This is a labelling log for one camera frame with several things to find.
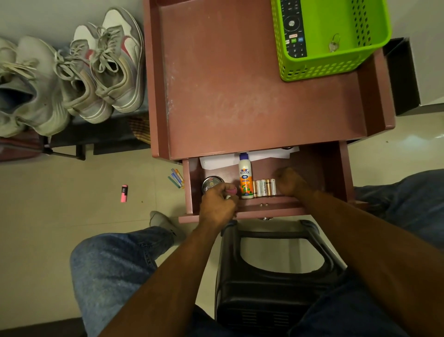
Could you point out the person's right hand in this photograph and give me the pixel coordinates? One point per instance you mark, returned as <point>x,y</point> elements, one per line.
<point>291,182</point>

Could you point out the person's left hand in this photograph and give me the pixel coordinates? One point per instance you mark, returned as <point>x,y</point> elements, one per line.
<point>216,210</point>

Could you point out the copper battery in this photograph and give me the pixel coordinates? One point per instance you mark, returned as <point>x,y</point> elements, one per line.
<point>255,189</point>
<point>268,187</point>

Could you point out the black round tin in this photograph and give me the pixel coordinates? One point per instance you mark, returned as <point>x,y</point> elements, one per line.
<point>210,182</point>

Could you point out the white orange glue tube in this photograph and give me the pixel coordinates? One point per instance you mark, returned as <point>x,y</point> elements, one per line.
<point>246,177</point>

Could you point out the green crayon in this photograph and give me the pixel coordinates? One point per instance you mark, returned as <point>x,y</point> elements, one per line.
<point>173,182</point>

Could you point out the orange crayon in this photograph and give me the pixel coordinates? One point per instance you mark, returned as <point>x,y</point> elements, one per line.
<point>179,174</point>

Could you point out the pink highlighter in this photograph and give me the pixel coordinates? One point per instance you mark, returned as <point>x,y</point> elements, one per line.
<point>124,193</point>

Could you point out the red-brown drawer cabinet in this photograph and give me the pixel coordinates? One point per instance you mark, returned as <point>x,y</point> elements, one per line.
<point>249,97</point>

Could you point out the striped yellow cleaning cloth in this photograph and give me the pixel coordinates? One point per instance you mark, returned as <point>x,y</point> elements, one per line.
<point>141,128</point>

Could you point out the silver key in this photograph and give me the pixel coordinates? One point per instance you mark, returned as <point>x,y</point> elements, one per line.
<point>334,44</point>

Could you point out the white pink sneaker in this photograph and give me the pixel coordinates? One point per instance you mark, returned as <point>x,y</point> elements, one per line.
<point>128,90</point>
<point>90,107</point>

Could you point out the black remote control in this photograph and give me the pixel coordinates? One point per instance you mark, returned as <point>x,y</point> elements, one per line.
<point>293,27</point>

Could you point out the grey-blue sneaker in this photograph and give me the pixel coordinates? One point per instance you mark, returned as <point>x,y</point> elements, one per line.
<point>7,128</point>
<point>48,111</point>

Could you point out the person's right forearm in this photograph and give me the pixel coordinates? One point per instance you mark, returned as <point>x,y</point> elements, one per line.
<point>374,264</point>

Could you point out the person's left forearm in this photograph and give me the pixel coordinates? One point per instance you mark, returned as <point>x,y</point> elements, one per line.
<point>163,288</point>

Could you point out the person's grey slipper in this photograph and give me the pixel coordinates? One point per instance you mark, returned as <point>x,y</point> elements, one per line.
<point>166,224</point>

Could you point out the person's right leg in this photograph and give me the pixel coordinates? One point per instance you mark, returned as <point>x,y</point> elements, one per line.
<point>412,205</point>

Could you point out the white paper sheets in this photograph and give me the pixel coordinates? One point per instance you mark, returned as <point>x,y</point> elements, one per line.
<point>218,161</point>

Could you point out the black stool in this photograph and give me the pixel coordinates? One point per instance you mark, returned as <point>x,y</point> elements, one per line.
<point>267,298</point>

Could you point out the green plastic basket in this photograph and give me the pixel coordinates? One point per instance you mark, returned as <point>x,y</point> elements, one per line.
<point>319,66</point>

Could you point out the black shoe rack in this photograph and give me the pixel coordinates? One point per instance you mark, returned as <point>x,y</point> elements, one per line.
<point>100,135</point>

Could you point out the black baseboard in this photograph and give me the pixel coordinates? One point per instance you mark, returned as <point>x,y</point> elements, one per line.
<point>402,76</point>

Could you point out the dark brown furniture panel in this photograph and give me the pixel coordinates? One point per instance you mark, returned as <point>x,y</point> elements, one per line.
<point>38,328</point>

